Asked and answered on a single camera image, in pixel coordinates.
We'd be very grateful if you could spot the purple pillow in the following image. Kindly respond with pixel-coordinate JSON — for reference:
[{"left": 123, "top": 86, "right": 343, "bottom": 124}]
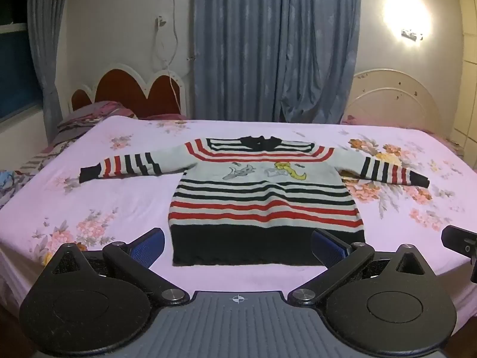
[{"left": 56, "top": 101, "right": 137, "bottom": 142}]

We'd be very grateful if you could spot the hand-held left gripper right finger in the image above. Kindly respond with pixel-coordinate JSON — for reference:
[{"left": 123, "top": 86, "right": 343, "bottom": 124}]
[{"left": 289, "top": 229, "right": 435, "bottom": 306}]

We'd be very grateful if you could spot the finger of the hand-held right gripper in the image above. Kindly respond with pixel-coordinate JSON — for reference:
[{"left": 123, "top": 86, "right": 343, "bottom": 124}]
[{"left": 441, "top": 225, "right": 477, "bottom": 284}]

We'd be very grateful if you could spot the striped knit sweater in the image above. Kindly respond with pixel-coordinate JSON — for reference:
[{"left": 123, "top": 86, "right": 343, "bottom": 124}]
[{"left": 79, "top": 135, "right": 430, "bottom": 267}]

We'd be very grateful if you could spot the cream round headboard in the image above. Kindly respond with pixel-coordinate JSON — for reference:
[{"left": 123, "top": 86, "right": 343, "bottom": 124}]
[{"left": 341, "top": 68, "right": 442, "bottom": 132}]

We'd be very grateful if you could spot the grey striped blanket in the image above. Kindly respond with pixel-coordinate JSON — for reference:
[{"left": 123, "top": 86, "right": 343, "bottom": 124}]
[{"left": 0, "top": 134, "right": 80, "bottom": 207}]

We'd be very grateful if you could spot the white charger cable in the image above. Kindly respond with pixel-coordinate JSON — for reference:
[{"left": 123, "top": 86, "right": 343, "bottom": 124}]
[{"left": 152, "top": 15, "right": 181, "bottom": 114}]

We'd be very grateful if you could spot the dark window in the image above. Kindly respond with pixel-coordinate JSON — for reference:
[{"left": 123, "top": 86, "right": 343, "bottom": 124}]
[{"left": 0, "top": 0, "right": 41, "bottom": 122}]

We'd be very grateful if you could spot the wide blue-grey curtain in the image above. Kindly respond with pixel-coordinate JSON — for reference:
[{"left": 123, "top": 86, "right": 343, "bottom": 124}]
[{"left": 191, "top": 0, "right": 361, "bottom": 124}]

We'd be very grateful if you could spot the narrow blue-grey curtain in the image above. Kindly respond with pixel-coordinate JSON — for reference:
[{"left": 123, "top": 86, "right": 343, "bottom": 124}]
[{"left": 27, "top": 0, "right": 71, "bottom": 144}]

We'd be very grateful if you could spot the pink floral bed sheet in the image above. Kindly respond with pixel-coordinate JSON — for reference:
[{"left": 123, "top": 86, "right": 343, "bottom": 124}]
[{"left": 0, "top": 115, "right": 477, "bottom": 321}]

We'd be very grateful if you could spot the cream wardrobe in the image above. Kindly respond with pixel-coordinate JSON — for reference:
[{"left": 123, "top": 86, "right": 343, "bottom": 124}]
[{"left": 450, "top": 0, "right": 477, "bottom": 152}]

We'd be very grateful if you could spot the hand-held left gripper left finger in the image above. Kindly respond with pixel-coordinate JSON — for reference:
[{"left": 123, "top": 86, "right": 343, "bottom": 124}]
[{"left": 44, "top": 227, "right": 191, "bottom": 306}]

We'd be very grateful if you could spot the red heart-shaped headboard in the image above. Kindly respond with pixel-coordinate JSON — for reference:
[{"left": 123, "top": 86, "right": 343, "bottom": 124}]
[{"left": 67, "top": 63, "right": 187, "bottom": 119}]

